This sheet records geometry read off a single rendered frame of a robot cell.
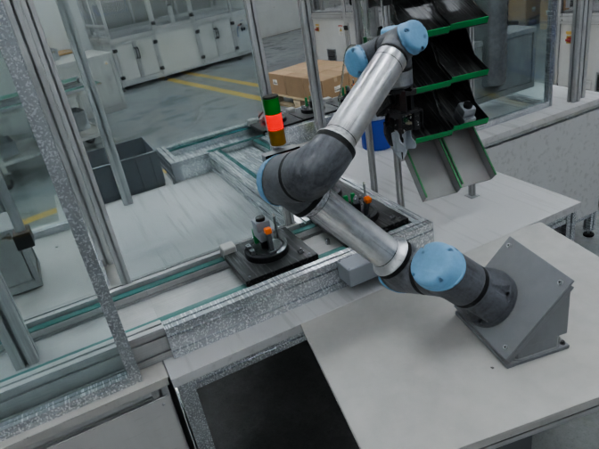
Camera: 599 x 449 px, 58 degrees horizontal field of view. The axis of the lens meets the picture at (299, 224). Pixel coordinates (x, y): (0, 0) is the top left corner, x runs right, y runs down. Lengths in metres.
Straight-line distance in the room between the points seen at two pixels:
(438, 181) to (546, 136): 1.27
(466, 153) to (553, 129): 1.16
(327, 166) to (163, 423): 0.87
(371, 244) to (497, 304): 0.33
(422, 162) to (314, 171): 0.87
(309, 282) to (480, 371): 0.54
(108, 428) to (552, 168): 2.50
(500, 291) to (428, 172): 0.65
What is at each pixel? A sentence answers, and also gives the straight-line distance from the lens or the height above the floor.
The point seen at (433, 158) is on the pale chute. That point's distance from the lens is 1.95.
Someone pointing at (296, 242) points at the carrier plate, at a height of 0.97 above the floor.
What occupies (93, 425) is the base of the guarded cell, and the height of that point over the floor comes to 0.80.
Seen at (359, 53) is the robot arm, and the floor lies 1.55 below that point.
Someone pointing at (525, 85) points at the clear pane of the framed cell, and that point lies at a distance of 3.07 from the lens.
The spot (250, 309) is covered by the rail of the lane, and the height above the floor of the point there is 0.92.
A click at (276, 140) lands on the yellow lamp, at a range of 1.73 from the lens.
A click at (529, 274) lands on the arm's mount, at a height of 1.02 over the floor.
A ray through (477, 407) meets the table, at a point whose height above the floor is 0.86.
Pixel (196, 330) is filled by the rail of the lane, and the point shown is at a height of 0.92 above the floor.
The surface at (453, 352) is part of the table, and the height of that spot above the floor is 0.86.
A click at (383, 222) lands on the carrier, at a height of 0.97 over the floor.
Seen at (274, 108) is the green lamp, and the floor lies 1.38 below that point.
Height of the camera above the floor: 1.80
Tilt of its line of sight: 27 degrees down
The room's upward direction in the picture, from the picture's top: 10 degrees counter-clockwise
